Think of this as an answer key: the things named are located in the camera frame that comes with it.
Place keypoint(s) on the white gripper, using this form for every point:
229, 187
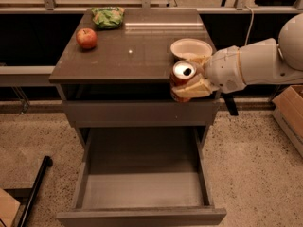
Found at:
224, 69

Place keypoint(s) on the green chip bag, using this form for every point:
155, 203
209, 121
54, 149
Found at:
108, 17

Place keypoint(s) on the red coke can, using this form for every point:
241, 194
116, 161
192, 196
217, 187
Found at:
181, 73

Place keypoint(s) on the black metal leg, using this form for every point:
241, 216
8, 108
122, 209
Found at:
34, 190

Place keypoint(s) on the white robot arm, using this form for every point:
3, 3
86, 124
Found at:
272, 61

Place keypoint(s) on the closed grey top drawer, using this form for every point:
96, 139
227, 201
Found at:
93, 114

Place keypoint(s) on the grey drawer cabinet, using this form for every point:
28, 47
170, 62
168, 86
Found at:
131, 63

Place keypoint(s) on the open grey middle drawer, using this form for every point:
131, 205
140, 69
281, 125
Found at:
143, 177

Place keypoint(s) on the white paper bowl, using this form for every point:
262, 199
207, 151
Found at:
191, 49

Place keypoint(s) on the red apple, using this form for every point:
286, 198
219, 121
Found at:
86, 38

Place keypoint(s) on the cardboard box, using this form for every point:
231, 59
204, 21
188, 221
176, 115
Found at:
289, 114

